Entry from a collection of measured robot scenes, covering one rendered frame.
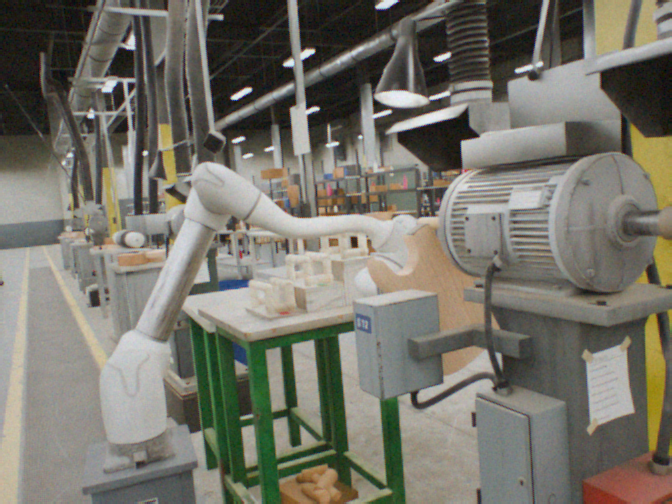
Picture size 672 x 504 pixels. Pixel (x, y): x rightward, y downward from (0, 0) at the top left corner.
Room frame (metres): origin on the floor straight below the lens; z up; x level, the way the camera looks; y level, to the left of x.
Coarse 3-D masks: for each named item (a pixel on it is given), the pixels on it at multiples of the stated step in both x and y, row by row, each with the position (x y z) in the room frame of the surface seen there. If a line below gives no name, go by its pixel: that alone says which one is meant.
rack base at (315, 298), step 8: (296, 280) 2.29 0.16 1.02; (280, 288) 2.28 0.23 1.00; (296, 288) 2.13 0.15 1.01; (304, 288) 2.07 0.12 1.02; (312, 288) 2.07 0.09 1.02; (320, 288) 2.09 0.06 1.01; (328, 288) 2.10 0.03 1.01; (336, 288) 2.12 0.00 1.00; (280, 296) 2.29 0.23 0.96; (296, 296) 2.14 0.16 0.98; (304, 296) 2.07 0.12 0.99; (312, 296) 2.07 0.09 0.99; (320, 296) 2.09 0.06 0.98; (328, 296) 2.10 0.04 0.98; (336, 296) 2.11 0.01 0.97; (296, 304) 2.14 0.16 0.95; (304, 304) 2.07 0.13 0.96; (312, 304) 2.07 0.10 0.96; (320, 304) 2.08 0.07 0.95; (328, 304) 2.10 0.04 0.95; (336, 304) 2.11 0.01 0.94; (344, 304) 2.13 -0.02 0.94; (312, 312) 2.07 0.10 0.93
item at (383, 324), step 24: (360, 312) 1.19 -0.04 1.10; (384, 312) 1.14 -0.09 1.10; (408, 312) 1.17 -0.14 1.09; (432, 312) 1.20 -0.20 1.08; (360, 336) 1.20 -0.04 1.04; (384, 336) 1.14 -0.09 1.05; (408, 336) 1.17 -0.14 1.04; (360, 360) 1.20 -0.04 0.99; (384, 360) 1.14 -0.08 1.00; (408, 360) 1.17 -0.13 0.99; (432, 360) 1.19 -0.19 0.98; (360, 384) 1.21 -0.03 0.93; (384, 384) 1.14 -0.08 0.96; (408, 384) 1.16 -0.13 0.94; (432, 384) 1.19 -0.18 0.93; (456, 384) 1.16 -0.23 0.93
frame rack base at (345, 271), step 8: (336, 256) 2.32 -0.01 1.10; (368, 256) 2.21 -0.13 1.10; (320, 264) 2.30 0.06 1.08; (336, 264) 2.17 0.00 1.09; (344, 264) 2.13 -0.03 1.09; (352, 264) 2.15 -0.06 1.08; (360, 264) 2.16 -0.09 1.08; (320, 272) 2.31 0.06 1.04; (336, 272) 2.18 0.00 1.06; (344, 272) 2.13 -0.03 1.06; (352, 272) 2.15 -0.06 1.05; (336, 280) 2.18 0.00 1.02; (344, 280) 2.13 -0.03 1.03; (352, 280) 2.15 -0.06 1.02; (344, 288) 2.13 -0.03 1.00; (352, 288) 2.14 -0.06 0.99; (344, 296) 2.13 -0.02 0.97; (352, 296) 2.14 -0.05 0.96; (360, 296) 2.16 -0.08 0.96; (352, 304) 2.14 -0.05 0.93
